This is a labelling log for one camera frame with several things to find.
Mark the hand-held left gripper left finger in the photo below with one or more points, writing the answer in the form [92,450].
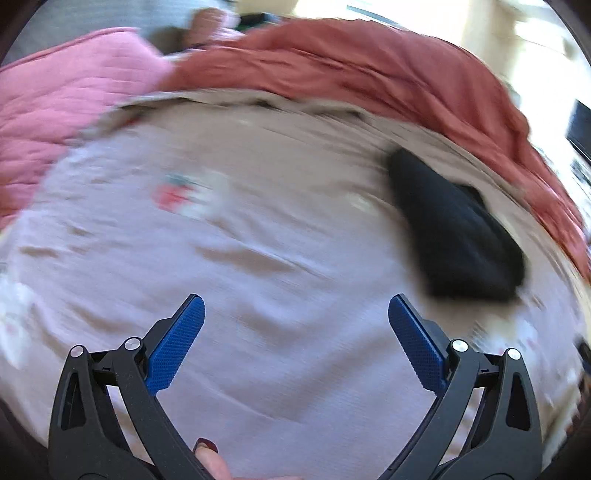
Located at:
[178,344]

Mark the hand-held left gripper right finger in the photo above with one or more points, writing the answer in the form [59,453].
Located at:
[418,344]

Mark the black t-shirt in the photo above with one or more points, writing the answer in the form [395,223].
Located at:
[457,230]

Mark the person's left hand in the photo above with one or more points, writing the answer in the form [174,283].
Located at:
[214,466]

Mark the strawberry print bed sheet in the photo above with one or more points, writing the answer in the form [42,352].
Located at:
[254,230]

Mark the pink quilted pillow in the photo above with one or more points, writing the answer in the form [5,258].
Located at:
[69,101]

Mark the black flat screen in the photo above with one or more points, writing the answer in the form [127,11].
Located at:
[581,129]

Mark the salmon red duvet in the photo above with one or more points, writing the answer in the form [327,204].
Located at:
[369,64]

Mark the dusty pink small pillow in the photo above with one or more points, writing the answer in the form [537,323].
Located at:
[210,27]

